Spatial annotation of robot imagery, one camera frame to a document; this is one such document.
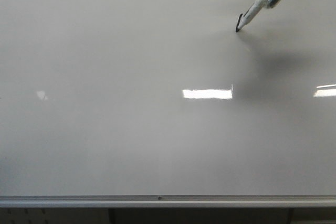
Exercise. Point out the white black whiteboard marker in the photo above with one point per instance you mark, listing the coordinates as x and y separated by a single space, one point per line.
255 8

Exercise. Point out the black marker stroke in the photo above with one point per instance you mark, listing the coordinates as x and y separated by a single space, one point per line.
238 22

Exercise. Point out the grey perforated panel below board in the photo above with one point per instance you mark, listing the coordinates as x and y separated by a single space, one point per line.
54 215

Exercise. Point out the white whiteboard with aluminium frame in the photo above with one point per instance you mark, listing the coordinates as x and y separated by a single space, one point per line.
162 103

